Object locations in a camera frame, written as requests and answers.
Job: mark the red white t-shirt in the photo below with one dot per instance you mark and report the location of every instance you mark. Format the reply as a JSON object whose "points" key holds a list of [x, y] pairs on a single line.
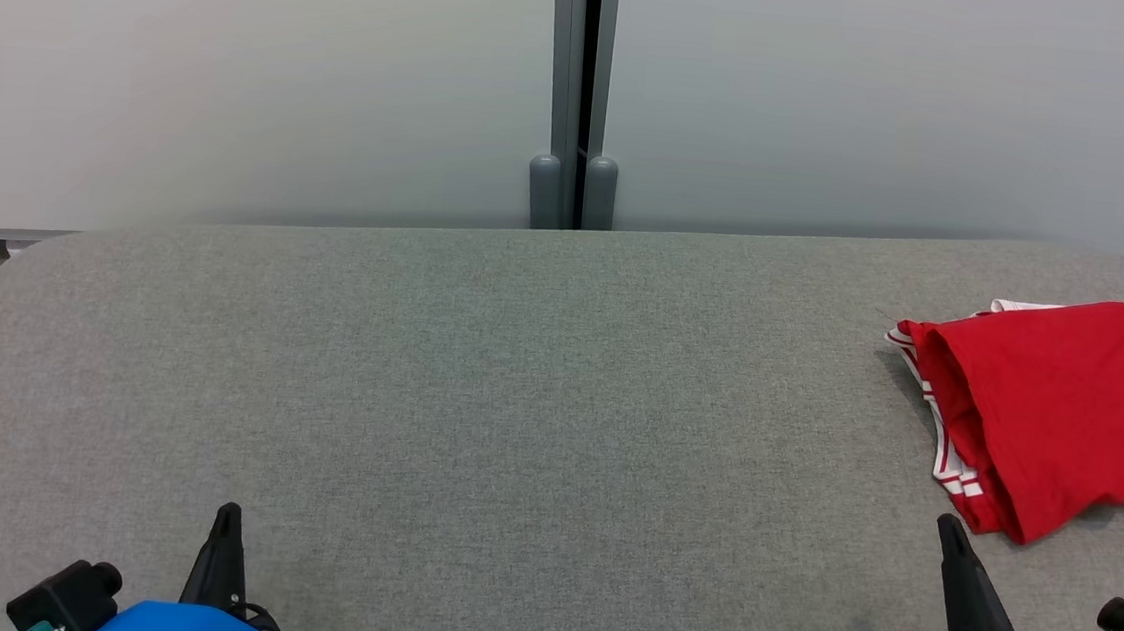
{"points": [[1066, 415]]}

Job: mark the grey cylindrical post cap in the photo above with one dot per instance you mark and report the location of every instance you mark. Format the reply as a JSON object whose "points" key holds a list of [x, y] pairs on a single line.
{"points": [[542, 194], [600, 196]]}

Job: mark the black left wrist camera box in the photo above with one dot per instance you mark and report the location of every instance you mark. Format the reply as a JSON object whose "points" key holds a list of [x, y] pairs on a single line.
{"points": [[63, 602]]}

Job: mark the grey metal frame post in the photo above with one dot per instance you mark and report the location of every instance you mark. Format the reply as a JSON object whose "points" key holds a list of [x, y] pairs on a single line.
{"points": [[606, 58], [564, 55]]}

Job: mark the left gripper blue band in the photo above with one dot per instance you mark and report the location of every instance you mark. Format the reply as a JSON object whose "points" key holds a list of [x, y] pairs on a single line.
{"points": [[186, 629]]}

